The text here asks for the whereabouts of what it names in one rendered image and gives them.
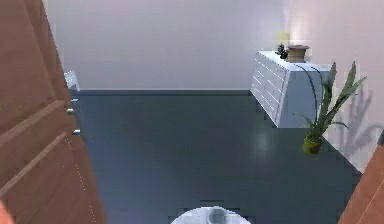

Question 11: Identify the white chest of drawers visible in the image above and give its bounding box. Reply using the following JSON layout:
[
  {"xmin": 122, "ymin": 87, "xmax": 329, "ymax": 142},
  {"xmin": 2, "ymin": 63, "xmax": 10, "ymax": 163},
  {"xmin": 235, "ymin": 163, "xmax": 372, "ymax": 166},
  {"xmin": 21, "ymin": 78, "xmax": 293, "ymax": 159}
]
[{"xmin": 250, "ymin": 50, "xmax": 332, "ymax": 129}]

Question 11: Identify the brown wooden furniture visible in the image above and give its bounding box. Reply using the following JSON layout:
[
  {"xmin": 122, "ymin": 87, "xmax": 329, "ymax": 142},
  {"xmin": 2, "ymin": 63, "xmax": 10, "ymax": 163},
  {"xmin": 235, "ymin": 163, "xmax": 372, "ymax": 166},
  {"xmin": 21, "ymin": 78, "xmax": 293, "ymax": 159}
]
[{"xmin": 337, "ymin": 143, "xmax": 384, "ymax": 224}]

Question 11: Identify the small black figurine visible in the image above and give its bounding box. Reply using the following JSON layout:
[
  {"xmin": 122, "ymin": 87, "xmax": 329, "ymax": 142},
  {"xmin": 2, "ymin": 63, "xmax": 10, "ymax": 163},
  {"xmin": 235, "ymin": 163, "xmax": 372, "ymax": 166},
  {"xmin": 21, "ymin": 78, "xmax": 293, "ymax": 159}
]
[{"xmin": 275, "ymin": 43, "xmax": 289, "ymax": 60}]

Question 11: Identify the green house plant yellow pot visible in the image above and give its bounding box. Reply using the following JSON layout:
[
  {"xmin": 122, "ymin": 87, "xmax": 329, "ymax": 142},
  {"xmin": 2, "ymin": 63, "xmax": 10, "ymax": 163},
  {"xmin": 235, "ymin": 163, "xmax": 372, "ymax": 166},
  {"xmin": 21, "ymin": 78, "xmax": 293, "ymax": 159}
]
[{"xmin": 299, "ymin": 61, "xmax": 368, "ymax": 156}]

